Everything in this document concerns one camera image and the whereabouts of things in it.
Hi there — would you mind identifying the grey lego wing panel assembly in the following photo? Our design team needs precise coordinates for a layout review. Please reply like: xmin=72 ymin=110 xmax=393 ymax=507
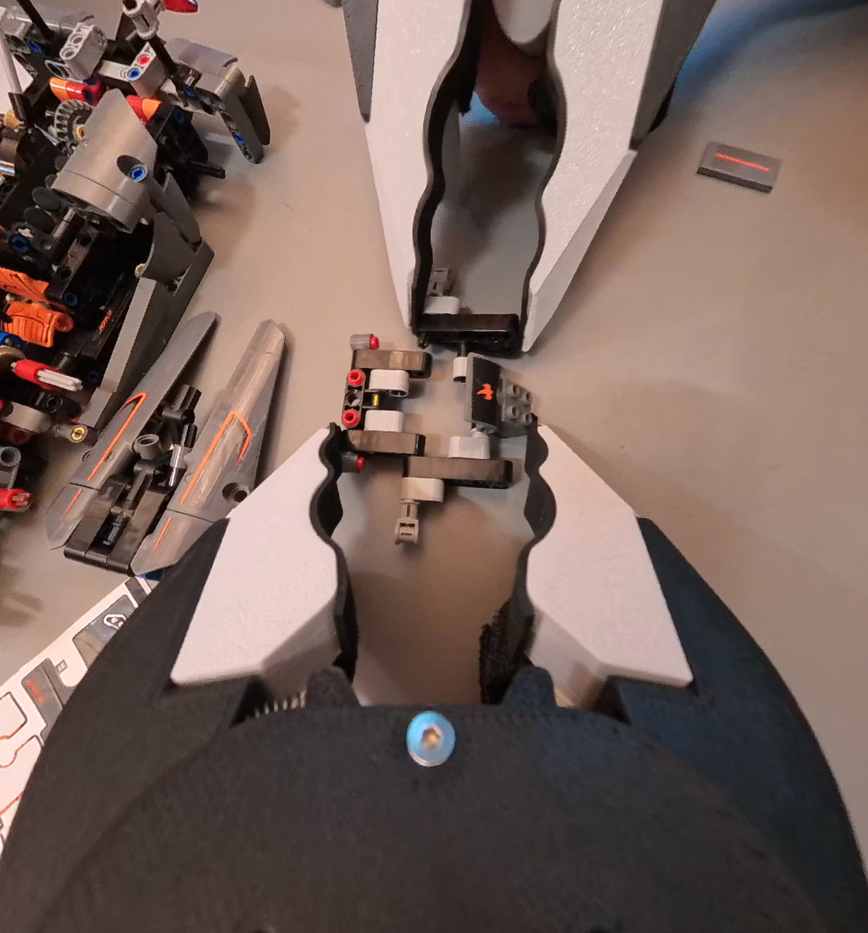
xmin=46 ymin=312 xmax=287 ymax=578

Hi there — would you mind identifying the white sticker sheet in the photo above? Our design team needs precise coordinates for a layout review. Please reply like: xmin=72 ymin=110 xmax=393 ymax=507
xmin=0 ymin=576 xmax=158 ymax=933

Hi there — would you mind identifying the black printed lego block assembly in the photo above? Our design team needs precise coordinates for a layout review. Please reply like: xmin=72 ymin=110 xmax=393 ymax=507
xmin=450 ymin=352 xmax=534 ymax=460

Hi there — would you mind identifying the person's right hand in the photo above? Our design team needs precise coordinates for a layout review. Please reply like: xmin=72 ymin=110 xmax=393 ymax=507
xmin=477 ymin=35 xmax=547 ymax=132

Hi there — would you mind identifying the large lego car chassis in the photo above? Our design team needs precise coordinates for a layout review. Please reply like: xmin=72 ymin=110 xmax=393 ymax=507
xmin=0 ymin=0 xmax=271 ymax=621

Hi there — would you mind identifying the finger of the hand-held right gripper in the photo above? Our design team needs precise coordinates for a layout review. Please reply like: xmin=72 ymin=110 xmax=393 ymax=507
xmin=521 ymin=0 xmax=668 ymax=354
xmin=365 ymin=0 xmax=473 ymax=335

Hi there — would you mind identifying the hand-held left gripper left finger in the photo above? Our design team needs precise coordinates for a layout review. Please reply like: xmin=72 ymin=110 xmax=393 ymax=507
xmin=169 ymin=423 xmax=358 ymax=699

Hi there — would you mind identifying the black tile with orange stripe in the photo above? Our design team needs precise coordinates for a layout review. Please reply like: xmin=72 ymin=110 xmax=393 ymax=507
xmin=698 ymin=142 xmax=782 ymax=192

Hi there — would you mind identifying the black lego beam with connector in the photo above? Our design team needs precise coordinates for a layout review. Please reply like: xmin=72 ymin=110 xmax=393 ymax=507
xmin=391 ymin=453 xmax=515 ymax=549
xmin=413 ymin=268 xmax=524 ymax=358

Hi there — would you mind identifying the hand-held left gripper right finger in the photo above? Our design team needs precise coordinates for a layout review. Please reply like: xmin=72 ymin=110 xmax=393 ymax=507
xmin=519 ymin=423 xmax=698 ymax=707

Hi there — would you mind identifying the small black grey brick assembly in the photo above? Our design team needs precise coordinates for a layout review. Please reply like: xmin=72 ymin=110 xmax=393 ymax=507
xmin=340 ymin=333 xmax=435 ymax=473

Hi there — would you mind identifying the white paper sheet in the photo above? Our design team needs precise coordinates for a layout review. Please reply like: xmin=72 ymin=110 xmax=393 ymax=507
xmin=0 ymin=0 xmax=49 ymax=96

